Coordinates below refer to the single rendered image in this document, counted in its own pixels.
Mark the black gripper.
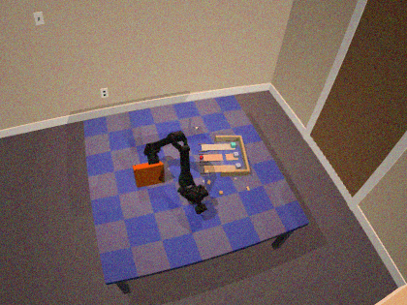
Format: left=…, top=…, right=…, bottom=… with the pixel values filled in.
left=187, top=199, right=207, bottom=215

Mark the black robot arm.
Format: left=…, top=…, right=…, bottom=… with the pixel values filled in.
left=143, top=131, right=208, bottom=203

